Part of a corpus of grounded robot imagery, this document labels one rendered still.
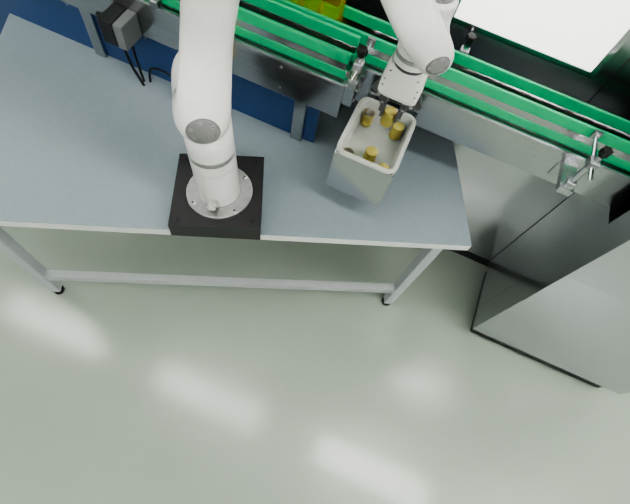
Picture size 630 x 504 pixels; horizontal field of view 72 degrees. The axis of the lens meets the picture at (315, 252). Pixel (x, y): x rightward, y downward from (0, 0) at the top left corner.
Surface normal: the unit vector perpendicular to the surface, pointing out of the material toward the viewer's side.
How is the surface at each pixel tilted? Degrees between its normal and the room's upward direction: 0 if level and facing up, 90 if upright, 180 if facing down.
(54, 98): 0
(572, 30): 90
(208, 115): 61
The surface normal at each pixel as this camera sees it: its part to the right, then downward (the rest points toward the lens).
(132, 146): 0.14, -0.42
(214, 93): 0.46, 0.54
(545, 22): -0.39, 0.81
